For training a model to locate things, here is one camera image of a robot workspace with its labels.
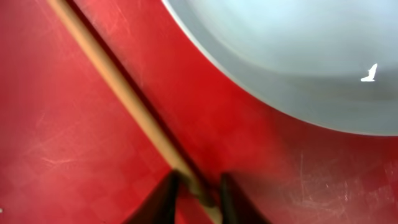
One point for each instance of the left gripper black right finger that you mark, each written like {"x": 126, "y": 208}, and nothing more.
{"x": 236, "y": 207}

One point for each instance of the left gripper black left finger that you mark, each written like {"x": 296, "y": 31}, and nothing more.
{"x": 160, "y": 205}

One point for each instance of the wooden chopstick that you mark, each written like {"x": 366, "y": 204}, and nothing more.
{"x": 112, "y": 73}

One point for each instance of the light blue plate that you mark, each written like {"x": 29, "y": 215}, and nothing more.
{"x": 331, "y": 63}

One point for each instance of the red plastic tray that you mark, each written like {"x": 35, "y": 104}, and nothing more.
{"x": 71, "y": 153}

